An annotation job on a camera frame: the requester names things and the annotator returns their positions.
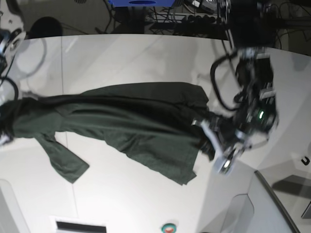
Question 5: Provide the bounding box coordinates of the dark green t-shirt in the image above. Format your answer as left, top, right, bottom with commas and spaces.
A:
0, 82, 215, 185

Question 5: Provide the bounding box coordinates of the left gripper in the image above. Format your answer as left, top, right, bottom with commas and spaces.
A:
218, 47, 279, 146

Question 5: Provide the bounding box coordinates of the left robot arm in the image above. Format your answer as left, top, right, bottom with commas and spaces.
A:
217, 0, 278, 143

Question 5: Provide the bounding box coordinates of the blue box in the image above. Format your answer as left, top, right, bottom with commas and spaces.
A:
108, 0, 174, 7

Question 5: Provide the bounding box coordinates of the black power strip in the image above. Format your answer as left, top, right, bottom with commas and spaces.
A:
186, 15, 216, 24

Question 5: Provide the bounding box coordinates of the red green emergency button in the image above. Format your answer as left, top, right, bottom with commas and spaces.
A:
161, 223, 177, 233

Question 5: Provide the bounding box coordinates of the small black hook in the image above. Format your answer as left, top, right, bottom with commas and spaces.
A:
301, 156, 311, 166

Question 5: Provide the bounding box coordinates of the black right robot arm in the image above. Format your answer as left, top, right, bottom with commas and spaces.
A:
0, 0, 26, 57

